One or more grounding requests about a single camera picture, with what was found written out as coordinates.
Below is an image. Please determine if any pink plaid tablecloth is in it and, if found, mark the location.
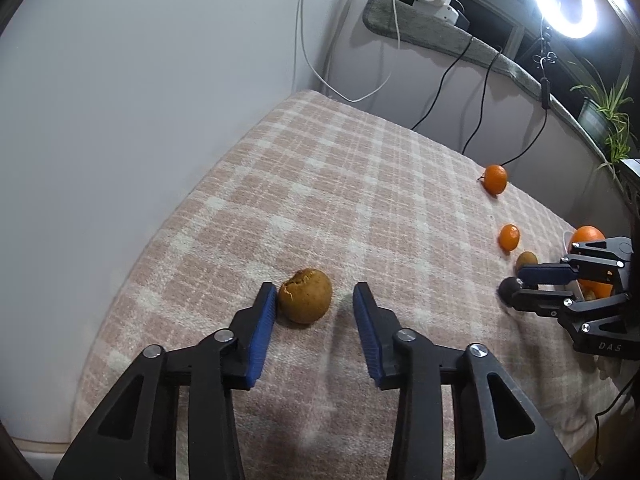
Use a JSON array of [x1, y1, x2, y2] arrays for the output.
[[72, 91, 634, 479]]

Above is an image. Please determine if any black adapter on sill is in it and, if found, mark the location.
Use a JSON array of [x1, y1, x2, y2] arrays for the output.
[[451, 2, 470, 32]]

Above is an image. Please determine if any white cable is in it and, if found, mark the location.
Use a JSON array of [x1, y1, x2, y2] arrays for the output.
[[297, 0, 402, 104]]

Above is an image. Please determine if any tangerine with stem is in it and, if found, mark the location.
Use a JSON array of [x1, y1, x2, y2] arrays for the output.
[[477, 165, 508, 196]]

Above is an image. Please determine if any black cable middle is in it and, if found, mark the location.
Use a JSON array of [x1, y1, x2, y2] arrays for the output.
[[460, 45, 504, 156]]

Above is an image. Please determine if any small tangerine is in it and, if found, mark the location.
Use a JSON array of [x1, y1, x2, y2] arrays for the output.
[[497, 223, 521, 252]]

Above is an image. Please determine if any black camera box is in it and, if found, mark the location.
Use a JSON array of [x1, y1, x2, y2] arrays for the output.
[[618, 158, 640, 242]]

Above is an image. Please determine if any large orange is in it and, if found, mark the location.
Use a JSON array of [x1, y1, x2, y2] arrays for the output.
[[568, 224, 614, 300]]

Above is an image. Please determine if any black ring light cable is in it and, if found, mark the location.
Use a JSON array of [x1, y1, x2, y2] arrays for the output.
[[499, 106, 551, 167]]

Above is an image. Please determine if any black cable left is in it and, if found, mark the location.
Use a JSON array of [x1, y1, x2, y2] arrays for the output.
[[410, 37, 475, 132]]

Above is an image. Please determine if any small brown kiwi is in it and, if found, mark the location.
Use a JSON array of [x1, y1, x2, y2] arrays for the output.
[[514, 250, 538, 272]]

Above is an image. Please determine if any floral white plate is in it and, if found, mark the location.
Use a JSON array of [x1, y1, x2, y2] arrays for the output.
[[562, 228, 586, 302]]

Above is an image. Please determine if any brown cracked kiwi fruit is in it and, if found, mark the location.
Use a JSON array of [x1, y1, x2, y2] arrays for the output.
[[278, 268, 333, 325]]

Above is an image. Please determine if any potted spider plant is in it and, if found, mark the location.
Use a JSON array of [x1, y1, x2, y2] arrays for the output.
[[570, 58, 637, 168]]

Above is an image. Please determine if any dark plum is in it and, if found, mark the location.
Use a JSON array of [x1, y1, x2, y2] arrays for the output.
[[497, 276, 523, 307]]

